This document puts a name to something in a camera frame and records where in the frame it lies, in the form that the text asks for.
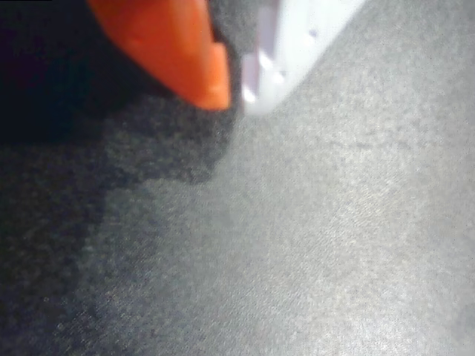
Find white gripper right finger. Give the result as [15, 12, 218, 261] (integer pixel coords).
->
[240, 0, 367, 116]

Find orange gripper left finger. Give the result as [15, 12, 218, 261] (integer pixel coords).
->
[87, 0, 232, 110]

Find black table mat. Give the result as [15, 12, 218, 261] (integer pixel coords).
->
[0, 0, 475, 356]

